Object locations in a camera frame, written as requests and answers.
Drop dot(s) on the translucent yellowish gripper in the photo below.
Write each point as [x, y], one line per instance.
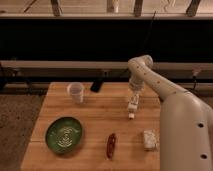
[134, 98]

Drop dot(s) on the white plastic bottle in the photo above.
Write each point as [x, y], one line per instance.
[132, 108]

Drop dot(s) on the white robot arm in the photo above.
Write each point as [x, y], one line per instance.
[185, 120]

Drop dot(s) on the green ceramic bowl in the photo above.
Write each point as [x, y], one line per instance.
[63, 135]

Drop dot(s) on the white crumpled sponge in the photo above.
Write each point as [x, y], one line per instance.
[150, 140]

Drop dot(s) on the wooden table board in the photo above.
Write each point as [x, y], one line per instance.
[101, 114]

